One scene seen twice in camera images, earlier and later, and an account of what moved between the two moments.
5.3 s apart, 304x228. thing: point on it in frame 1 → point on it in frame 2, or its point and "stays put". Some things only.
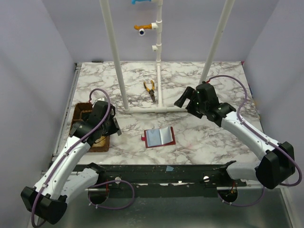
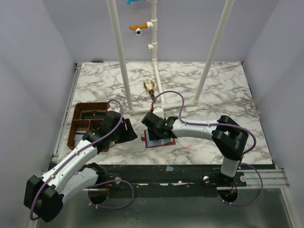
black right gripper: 190,104 → 155,132
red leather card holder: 161,137 stays put
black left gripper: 113,124 → 127,132
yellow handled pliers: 151,92 stays put
